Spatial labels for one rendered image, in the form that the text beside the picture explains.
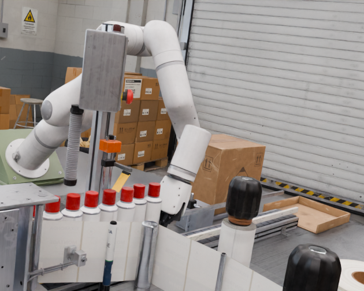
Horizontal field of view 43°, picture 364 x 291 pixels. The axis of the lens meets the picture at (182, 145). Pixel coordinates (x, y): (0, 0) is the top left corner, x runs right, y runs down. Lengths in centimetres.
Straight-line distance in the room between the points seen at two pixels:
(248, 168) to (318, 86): 366
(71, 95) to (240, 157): 70
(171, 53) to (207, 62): 473
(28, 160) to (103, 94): 90
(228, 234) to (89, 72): 51
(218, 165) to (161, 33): 60
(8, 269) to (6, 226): 9
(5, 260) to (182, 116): 72
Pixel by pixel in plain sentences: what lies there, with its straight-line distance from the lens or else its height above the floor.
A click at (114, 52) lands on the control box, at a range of 114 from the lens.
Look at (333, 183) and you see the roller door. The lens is 556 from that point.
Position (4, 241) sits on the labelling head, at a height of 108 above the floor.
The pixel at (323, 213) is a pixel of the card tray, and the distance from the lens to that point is 224.
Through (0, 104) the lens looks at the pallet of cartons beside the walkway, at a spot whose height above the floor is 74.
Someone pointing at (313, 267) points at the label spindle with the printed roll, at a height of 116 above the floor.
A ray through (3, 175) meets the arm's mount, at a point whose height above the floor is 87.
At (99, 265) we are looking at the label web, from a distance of 110.
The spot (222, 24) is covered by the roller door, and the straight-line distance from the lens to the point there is 609.
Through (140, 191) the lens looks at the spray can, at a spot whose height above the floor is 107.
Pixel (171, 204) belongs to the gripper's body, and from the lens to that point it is 134.
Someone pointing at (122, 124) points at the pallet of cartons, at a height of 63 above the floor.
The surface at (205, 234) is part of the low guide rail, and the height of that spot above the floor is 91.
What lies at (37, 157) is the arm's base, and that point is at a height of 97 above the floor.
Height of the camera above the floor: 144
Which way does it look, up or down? 11 degrees down
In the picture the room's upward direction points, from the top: 8 degrees clockwise
